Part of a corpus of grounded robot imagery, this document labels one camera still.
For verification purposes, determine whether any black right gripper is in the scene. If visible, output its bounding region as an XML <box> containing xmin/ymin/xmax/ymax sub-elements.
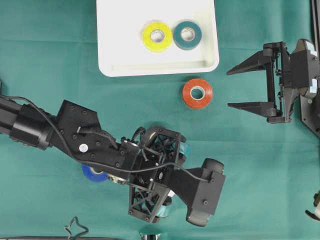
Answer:
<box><xmin>226</xmin><ymin>41</ymin><xmax>299</xmax><ymax>123</ymax></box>

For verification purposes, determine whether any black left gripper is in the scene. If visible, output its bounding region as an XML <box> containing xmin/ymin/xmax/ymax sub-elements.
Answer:
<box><xmin>119</xmin><ymin>127</ymin><xmax>191</xmax><ymax>223</ymax></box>

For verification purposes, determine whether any white tape roll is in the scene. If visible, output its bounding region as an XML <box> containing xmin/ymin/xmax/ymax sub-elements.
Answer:
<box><xmin>165</xmin><ymin>190</ymin><xmax>175</xmax><ymax>206</ymax></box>

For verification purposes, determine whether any green tape roll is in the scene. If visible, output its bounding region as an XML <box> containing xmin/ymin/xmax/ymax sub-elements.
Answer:
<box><xmin>173</xmin><ymin>21</ymin><xmax>202</xmax><ymax>51</ymax></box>

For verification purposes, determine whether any yellow tape roll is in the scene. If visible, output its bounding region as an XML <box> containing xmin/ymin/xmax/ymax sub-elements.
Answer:
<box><xmin>142</xmin><ymin>21</ymin><xmax>173</xmax><ymax>53</ymax></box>

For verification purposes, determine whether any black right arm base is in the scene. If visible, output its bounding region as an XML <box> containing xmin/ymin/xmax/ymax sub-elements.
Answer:
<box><xmin>300</xmin><ymin>92</ymin><xmax>320</xmax><ymax>138</ymax></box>

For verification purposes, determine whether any black tape roll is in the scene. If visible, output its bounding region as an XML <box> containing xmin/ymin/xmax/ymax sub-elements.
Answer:
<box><xmin>143</xmin><ymin>125</ymin><xmax>163</xmax><ymax>145</ymax></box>

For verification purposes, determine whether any blue tape roll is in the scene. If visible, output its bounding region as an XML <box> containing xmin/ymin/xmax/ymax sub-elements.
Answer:
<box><xmin>81</xmin><ymin>164</ymin><xmax>108</xmax><ymax>183</ymax></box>

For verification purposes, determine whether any red tape roll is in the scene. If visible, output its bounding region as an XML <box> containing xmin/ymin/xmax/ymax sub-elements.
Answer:
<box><xmin>182</xmin><ymin>78</ymin><xmax>214</xmax><ymax>110</ymax></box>

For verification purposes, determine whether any white plastic case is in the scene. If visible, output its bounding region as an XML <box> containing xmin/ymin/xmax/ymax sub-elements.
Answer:
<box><xmin>96</xmin><ymin>0</ymin><xmax>220</xmax><ymax>77</ymax></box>

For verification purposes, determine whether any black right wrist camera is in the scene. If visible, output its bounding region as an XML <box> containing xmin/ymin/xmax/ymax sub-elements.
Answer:
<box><xmin>290</xmin><ymin>38</ymin><xmax>320</xmax><ymax>99</ymax></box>

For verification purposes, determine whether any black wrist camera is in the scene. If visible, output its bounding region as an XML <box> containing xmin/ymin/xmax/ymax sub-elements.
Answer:
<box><xmin>290</xmin><ymin>38</ymin><xmax>320</xmax><ymax>99</ymax></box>
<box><xmin>163</xmin><ymin>158</ymin><xmax>226</xmax><ymax>227</ymax></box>

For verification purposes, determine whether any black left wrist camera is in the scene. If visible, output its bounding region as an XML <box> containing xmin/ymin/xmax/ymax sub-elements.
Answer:
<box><xmin>163</xmin><ymin>158</ymin><xmax>226</xmax><ymax>227</ymax></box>

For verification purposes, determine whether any black aluminium frame rail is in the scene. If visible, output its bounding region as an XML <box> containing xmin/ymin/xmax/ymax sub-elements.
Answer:
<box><xmin>310</xmin><ymin>0</ymin><xmax>320</xmax><ymax>53</ymax></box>

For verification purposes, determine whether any black star-shaped cable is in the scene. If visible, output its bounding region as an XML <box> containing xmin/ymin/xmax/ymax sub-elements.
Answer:
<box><xmin>64</xmin><ymin>216</ymin><xmax>90</xmax><ymax>238</ymax></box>

